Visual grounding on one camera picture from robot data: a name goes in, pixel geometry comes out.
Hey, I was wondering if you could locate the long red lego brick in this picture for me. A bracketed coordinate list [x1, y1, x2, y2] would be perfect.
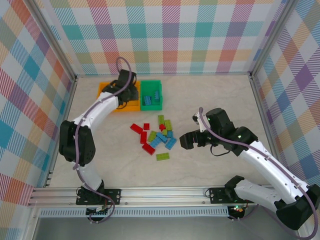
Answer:
[129, 123, 144, 135]

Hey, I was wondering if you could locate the orange plastic bin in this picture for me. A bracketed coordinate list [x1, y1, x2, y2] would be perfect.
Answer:
[112, 80, 141, 113]
[96, 81, 118, 101]

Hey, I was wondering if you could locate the green plastic bin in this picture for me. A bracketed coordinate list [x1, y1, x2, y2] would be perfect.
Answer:
[139, 79, 163, 112]

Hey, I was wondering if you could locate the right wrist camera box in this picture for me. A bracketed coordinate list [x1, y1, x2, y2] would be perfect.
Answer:
[191, 112, 204, 132]

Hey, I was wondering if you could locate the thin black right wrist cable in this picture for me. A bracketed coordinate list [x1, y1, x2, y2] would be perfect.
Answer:
[210, 144, 233, 158]

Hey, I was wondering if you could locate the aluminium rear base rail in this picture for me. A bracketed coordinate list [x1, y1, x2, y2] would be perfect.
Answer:
[74, 72, 252, 79]

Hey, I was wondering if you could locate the aluminium side base rail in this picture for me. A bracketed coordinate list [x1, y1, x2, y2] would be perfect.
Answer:
[249, 74, 280, 162]
[43, 77, 78, 188]

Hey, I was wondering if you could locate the wide aluminium mounting rail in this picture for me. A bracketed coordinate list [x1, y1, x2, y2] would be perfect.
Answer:
[27, 184, 278, 208]

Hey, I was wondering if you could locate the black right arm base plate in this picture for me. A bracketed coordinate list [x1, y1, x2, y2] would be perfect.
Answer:
[208, 187, 256, 205]

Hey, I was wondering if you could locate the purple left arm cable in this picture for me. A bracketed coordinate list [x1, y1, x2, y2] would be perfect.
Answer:
[74, 56, 133, 224]

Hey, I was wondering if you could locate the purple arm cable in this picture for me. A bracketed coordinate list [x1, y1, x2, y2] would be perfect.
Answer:
[74, 56, 133, 224]
[198, 106, 316, 238]

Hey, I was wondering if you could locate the white slotted cable duct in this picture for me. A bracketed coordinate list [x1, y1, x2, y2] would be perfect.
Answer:
[39, 209, 230, 218]

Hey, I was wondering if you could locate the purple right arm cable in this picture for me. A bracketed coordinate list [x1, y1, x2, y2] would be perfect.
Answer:
[198, 106, 316, 238]

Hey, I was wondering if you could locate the aluminium frame post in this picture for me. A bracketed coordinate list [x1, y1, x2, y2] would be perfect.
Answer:
[24, 0, 78, 83]
[24, 207, 42, 240]
[249, 0, 301, 80]

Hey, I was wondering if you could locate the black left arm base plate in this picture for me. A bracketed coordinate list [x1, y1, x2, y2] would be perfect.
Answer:
[75, 188, 123, 206]

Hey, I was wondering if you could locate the aluminium lower frame post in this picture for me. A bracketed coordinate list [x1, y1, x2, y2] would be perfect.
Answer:
[24, 207, 42, 240]

